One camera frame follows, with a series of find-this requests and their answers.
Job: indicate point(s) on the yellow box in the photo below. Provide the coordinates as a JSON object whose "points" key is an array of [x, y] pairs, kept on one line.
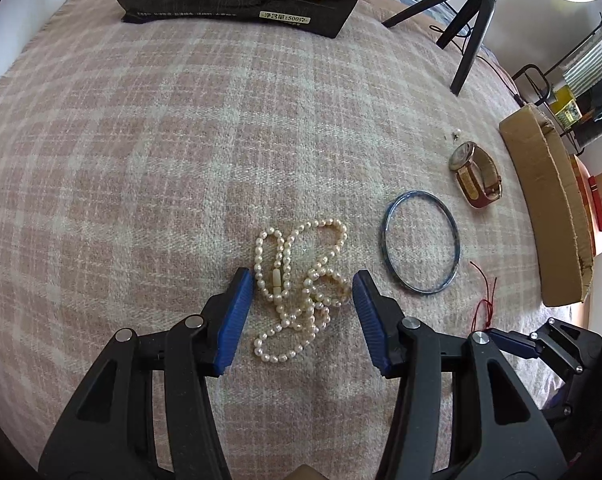
{"points": [[566, 107]]}

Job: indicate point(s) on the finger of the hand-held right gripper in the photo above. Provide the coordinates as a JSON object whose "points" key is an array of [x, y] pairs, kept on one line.
{"points": [[513, 342]]}

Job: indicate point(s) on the shallow cardboard box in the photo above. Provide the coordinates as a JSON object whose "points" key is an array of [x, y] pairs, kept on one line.
{"points": [[536, 160]]}

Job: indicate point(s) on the beige cloth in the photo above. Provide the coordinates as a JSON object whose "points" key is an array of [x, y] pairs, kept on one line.
{"points": [[306, 474]]}

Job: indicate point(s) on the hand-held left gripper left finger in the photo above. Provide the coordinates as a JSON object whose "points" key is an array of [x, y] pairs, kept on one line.
{"points": [[233, 320]]}

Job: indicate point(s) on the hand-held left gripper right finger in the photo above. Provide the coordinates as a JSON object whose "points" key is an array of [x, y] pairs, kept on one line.
{"points": [[368, 310]]}

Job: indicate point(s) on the black clothes rack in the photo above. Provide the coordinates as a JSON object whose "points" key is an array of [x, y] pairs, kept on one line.
{"points": [[531, 72]]}

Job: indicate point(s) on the tan gift box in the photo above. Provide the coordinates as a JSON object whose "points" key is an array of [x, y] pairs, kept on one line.
{"points": [[598, 205]]}

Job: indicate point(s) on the black tripod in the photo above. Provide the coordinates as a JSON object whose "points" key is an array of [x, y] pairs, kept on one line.
{"points": [[473, 45]]}

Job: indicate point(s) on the blue bangle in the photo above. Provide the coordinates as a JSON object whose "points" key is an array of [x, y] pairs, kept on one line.
{"points": [[382, 230]]}

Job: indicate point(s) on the orange cloth covered table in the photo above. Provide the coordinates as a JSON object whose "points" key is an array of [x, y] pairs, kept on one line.
{"points": [[583, 195]]}

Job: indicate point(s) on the pink plaid blanket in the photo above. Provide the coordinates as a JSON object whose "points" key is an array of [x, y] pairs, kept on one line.
{"points": [[131, 160]]}

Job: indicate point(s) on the striped towel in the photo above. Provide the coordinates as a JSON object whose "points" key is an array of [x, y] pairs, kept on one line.
{"points": [[588, 65]]}

